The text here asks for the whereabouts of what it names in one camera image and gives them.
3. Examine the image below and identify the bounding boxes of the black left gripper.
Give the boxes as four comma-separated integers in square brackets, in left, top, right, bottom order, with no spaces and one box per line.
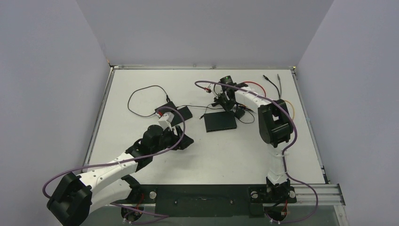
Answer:
[152,126,193,155]

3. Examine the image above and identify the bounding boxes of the black power plug cable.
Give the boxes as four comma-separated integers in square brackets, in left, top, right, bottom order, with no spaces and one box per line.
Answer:
[177,105,255,124]

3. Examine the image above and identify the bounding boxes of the black network switch box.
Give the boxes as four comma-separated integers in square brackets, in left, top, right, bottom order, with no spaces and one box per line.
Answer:
[204,112,237,132]

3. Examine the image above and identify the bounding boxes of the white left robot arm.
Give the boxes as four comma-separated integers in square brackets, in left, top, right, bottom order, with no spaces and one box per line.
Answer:
[47,125,194,226]

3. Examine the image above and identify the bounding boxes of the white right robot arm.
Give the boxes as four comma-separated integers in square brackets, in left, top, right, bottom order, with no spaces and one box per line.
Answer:
[215,76,293,203]

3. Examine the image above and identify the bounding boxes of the black ribbed power adapter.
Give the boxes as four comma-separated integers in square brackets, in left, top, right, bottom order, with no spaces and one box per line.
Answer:
[172,106,193,125]

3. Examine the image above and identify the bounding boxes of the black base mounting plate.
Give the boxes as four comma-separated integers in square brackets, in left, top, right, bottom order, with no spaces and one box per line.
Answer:
[120,184,297,218]

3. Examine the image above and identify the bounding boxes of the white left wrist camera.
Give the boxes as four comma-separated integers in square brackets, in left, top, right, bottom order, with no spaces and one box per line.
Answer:
[158,112,174,129]

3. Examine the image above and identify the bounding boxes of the red ethernet cable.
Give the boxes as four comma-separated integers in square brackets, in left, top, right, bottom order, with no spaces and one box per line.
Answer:
[204,81,267,98]

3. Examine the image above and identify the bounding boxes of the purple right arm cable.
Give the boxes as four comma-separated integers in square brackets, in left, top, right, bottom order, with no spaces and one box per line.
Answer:
[194,80,319,225]

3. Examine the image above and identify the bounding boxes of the black adapter mains cable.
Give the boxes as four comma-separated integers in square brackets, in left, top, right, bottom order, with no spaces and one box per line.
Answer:
[127,85,171,118]

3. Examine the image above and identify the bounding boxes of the black ethernet cable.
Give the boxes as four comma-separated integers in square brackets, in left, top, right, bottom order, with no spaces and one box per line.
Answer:
[262,74,281,99]

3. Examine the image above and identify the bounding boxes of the orange ethernet cable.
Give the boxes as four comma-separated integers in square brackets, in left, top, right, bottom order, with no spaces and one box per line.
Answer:
[283,99,295,121]

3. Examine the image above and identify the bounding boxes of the aluminium frame rail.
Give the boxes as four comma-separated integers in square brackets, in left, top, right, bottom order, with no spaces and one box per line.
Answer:
[293,184,345,206]

